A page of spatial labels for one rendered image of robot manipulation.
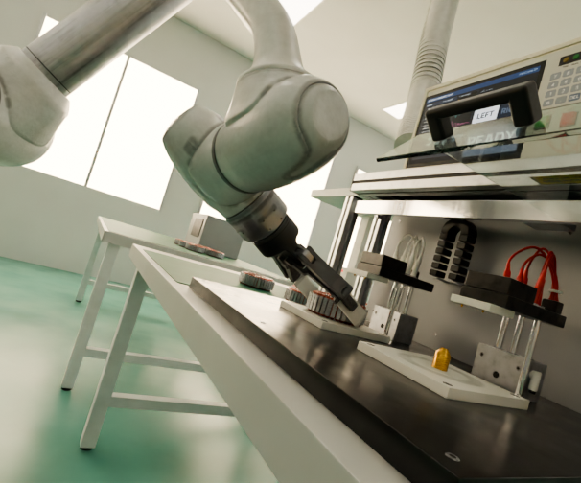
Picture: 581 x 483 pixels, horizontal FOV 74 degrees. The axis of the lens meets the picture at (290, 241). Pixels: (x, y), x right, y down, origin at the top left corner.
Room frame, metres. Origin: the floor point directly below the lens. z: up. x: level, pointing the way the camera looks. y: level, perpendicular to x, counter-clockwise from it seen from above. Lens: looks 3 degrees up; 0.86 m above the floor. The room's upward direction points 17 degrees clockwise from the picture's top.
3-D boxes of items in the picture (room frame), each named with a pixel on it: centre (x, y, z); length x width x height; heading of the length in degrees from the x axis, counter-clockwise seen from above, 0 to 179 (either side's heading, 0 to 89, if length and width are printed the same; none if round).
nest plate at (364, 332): (0.71, -0.12, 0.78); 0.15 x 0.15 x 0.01; 28
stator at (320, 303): (0.71, -0.12, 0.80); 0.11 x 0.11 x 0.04
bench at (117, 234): (2.80, 0.75, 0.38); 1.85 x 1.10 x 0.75; 28
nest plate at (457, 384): (0.50, -0.23, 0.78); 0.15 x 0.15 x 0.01; 28
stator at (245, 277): (1.20, 0.06, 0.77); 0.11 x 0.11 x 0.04
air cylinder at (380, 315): (0.78, -0.25, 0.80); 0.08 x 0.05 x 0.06; 28
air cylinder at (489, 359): (0.56, -0.36, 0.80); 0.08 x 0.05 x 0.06; 28
